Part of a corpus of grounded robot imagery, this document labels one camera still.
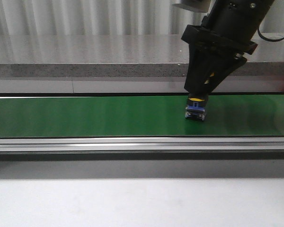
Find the yellow mushroom push button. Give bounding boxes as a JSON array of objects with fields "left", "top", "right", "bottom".
[{"left": 185, "top": 70, "right": 215, "bottom": 122}]

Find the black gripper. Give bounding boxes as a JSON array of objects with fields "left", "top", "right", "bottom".
[{"left": 181, "top": 25, "right": 258, "bottom": 95}]

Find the aluminium conveyor frame rail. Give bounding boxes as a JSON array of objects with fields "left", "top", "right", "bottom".
[{"left": 0, "top": 136, "right": 284, "bottom": 161}]

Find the white pleated curtain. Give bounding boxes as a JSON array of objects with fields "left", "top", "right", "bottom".
[{"left": 0, "top": 0, "right": 284, "bottom": 36}]

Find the grey stone countertop slab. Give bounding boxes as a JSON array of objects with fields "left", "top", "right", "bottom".
[{"left": 0, "top": 33, "right": 284, "bottom": 78}]

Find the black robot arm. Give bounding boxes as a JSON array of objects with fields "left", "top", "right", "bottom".
[{"left": 181, "top": 0, "right": 273, "bottom": 95}]

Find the black cable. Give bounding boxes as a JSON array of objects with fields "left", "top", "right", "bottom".
[{"left": 257, "top": 14, "right": 284, "bottom": 43}]

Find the green conveyor belt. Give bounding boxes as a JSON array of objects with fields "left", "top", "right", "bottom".
[{"left": 0, "top": 95, "right": 284, "bottom": 138}]

